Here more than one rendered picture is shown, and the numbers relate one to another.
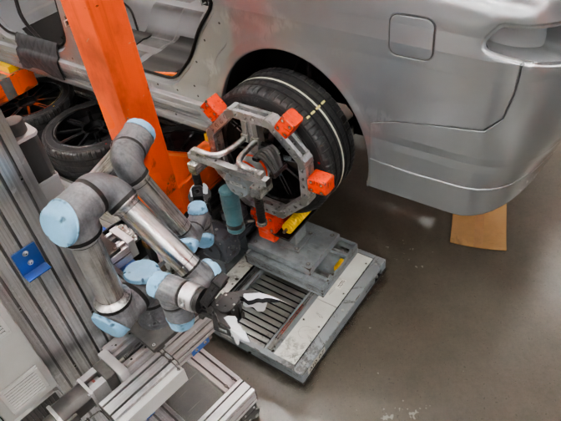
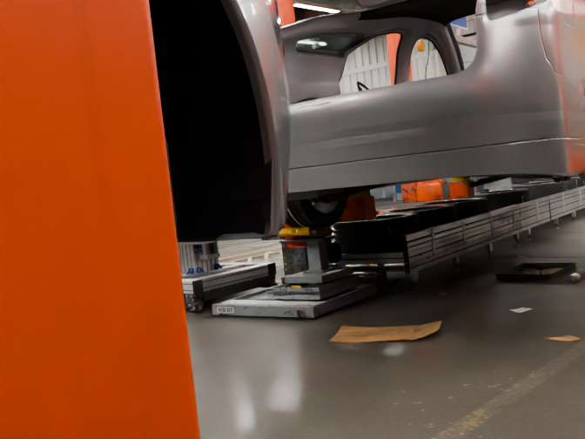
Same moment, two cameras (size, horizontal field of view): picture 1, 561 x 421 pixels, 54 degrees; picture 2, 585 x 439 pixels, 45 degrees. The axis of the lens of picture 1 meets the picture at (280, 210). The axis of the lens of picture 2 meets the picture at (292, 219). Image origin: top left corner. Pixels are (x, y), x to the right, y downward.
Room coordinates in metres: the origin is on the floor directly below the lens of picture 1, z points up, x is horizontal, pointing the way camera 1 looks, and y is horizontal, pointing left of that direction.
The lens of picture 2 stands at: (1.63, -4.74, 0.84)
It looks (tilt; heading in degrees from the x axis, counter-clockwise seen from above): 3 degrees down; 86
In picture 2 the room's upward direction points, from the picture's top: 6 degrees counter-clockwise
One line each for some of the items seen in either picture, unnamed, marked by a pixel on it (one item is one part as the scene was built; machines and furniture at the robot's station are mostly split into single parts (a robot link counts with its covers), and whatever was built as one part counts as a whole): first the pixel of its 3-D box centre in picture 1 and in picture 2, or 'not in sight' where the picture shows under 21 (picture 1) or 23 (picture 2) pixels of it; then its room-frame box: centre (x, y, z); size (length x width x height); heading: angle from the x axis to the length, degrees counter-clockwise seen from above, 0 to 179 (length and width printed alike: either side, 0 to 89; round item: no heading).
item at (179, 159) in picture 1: (200, 153); (338, 198); (2.37, 0.36, 0.69); 0.52 x 0.17 x 0.35; 140
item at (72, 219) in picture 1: (98, 266); not in sight; (1.15, 0.55, 1.19); 0.15 x 0.12 x 0.55; 147
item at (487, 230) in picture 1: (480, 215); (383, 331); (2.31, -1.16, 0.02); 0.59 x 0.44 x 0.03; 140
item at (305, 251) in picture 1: (291, 225); (318, 257); (2.13, -0.05, 0.32); 0.40 x 0.30 x 0.28; 50
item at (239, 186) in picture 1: (250, 171); not in sight; (1.95, 0.11, 0.85); 0.21 x 0.14 x 0.14; 140
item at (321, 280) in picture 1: (300, 252); (317, 286); (2.11, -0.08, 0.13); 0.50 x 0.36 x 0.10; 50
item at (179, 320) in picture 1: (181, 306); not in sight; (1.02, 0.31, 1.12); 0.11 x 0.08 x 0.11; 147
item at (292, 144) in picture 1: (260, 163); not in sight; (2.00, 0.06, 0.85); 0.54 x 0.07 x 0.54; 50
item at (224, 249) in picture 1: (237, 233); (322, 261); (2.20, 0.25, 0.26); 0.42 x 0.18 x 0.35; 140
